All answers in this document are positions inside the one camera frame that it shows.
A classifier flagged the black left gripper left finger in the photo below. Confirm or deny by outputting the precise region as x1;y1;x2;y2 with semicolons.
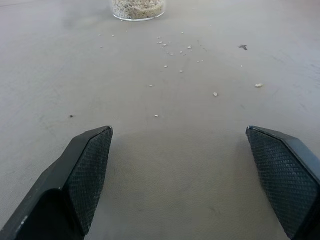
0;125;114;240

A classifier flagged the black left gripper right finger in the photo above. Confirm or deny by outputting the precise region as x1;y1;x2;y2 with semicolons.
245;125;320;240

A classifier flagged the clear glass beaker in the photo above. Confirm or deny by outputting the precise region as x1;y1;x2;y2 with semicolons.
111;0;166;22

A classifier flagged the pale green chopped food pile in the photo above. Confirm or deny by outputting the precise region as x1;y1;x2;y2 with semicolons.
111;0;166;20

